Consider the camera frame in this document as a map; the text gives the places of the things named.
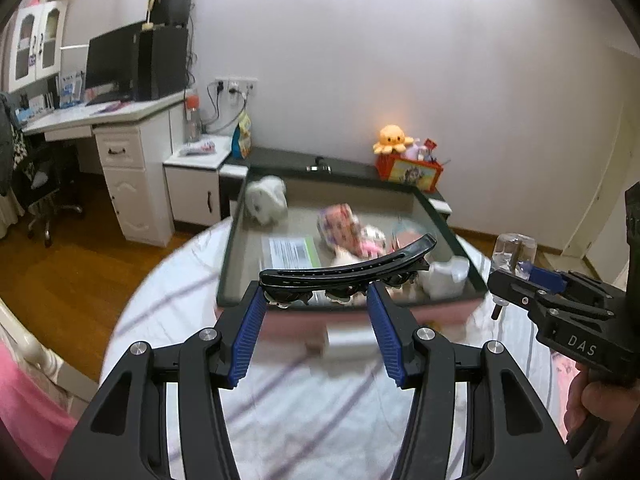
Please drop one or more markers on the yellow blue snack bag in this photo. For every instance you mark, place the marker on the yellow blue snack bag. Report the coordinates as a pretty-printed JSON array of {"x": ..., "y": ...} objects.
[{"x": 242, "y": 137}]

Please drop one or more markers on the pink storage box dark rim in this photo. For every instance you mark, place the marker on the pink storage box dark rim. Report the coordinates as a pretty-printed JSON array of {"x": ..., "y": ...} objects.
[{"x": 440, "y": 315}]

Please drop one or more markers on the black computer monitor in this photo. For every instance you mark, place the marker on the black computer monitor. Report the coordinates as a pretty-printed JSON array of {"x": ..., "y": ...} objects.
[{"x": 110, "y": 60}]

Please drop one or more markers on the pink blanket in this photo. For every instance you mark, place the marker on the pink blanket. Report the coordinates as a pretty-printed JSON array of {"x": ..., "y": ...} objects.
[{"x": 25, "y": 410}]

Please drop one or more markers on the red picture box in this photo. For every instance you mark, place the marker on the red picture box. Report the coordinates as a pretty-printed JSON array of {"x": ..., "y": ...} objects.
[{"x": 410, "y": 175}]

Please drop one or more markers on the low cabinet dark top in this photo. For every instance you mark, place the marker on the low cabinet dark top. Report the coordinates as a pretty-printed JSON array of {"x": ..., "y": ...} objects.
[{"x": 280, "y": 157}]

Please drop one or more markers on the white green leaflet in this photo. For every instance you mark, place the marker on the white green leaflet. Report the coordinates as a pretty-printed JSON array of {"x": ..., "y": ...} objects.
[{"x": 290, "y": 252}]

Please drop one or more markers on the grey patterned jacket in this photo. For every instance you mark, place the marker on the grey patterned jacket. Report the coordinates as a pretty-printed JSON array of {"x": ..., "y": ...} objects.
[{"x": 10, "y": 150}]

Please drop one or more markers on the white desk with drawers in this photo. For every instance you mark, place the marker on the white desk with drawers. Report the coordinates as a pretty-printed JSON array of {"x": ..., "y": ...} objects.
[{"x": 130, "y": 180}]

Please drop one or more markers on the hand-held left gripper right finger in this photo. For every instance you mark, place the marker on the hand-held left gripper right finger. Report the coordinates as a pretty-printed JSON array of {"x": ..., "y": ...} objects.
[{"x": 387, "y": 335}]

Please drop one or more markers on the white pink block figure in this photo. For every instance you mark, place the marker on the white pink block figure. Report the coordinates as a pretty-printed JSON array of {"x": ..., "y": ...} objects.
[{"x": 372, "y": 242}]

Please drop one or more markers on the purple plush toy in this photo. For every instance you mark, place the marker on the purple plush toy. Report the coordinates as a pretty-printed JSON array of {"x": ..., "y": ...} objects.
[{"x": 414, "y": 151}]

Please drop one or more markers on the black computer tower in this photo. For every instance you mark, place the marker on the black computer tower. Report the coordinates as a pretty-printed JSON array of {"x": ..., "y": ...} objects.
[{"x": 162, "y": 62}]

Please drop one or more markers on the white wall socket strip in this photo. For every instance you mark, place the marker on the white wall socket strip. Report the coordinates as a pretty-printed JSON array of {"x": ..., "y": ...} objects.
[{"x": 247, "y": 85}]

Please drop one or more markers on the cream bed frame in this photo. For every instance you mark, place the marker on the cream bed frame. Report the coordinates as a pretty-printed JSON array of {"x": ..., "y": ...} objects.
[{"x": 30, "y": 345}]

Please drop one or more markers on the black hair clip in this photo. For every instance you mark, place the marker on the black hair clip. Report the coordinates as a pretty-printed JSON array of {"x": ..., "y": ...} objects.
[{"x": 345, "y": 272}]

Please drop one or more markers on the small clear bottle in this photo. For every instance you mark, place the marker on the small clear bottle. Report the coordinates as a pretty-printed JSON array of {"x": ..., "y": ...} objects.
[{"x": 512, "y": 252}]

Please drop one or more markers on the white glass-door cabinet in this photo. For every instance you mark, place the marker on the white glass-door cabinet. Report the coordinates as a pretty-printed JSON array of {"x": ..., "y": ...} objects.
[{"x": 50, "y": 45}]

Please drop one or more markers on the pink white packet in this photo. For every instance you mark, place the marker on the pink white packet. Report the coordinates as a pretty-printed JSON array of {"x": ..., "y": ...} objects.
[{"x": 197, "y": 148}]

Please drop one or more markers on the pink dress block figure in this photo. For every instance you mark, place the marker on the pink dress block figure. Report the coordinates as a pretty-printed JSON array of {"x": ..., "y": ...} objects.
[{"x": 340, "y": 222}]

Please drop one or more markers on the clear bottle red cap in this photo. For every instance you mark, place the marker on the clear bottle red cap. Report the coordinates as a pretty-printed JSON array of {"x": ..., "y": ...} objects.
[{"x": 192, "y": 120}]

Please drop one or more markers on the small cream ornament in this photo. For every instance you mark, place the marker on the small cream ornament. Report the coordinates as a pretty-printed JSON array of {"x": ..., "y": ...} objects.
[{"x": 149, "y": 10}]

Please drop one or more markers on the person's right hand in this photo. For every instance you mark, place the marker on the person's right hand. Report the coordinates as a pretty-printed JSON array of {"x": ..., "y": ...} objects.
[{"x": 610, "y": 400}]

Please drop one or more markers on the white striped quilt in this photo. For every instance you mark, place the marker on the white striped quilt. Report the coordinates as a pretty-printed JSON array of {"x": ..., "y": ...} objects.
[{"x": 310, "y": 410}]

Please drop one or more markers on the orange octopus plush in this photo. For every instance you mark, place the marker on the orange octopus plush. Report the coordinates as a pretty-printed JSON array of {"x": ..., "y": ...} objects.
[{"x": 392, "y": 137}]

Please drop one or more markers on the pink notebook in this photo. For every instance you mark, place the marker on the pink notebook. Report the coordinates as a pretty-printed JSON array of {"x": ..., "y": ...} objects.
[{"x": 115, "y": 106}]

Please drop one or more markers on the white nightstand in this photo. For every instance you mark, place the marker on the white nightstand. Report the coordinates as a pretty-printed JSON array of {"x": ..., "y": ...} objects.
[{"x": 192, "y": 195}]

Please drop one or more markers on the red small toy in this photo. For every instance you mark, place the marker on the red small toy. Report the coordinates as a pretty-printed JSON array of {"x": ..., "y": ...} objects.
[{"x": 430, "y": 149}]

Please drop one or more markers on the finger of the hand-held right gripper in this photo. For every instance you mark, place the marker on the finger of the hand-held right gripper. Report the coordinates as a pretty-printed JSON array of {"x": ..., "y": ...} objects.
[
  {"x": 510, "y": 287},
  {"x": 547, "y": 279}
]

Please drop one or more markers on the black box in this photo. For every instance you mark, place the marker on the black box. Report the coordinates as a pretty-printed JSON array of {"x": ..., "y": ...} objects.
[{"x": 172, "y": 7}]

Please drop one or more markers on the blue white packet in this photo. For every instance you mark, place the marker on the blue white packet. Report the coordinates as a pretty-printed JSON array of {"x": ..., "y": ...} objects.
[{"x": 70, "y": 90}]

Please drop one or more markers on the white animal figurine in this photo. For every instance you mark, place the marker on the white animal figurine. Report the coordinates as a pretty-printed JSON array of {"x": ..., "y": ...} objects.
[{"x": 267, "y": 200}]

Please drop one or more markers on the white charger adapter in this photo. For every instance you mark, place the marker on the white charger adapter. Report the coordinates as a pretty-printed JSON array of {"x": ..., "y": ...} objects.
[{"x": 350, "y": 340}]

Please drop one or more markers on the black office chair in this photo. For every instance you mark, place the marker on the black office chair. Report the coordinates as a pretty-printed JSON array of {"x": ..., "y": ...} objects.
[{"x": 45, "y": 180}]

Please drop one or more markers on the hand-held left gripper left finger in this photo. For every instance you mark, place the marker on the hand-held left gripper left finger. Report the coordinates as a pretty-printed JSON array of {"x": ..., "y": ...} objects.
[{"x": 247, "y": 335}]

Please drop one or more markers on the white plastic container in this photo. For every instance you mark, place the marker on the white plastic container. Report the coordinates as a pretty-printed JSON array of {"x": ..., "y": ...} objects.
[{"x": 445, "y": 277}]

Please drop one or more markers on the pink printed cloth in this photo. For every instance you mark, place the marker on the pink printed cloth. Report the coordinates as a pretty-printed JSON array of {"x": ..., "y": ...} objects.
[{"x": 562, "y": 380}]

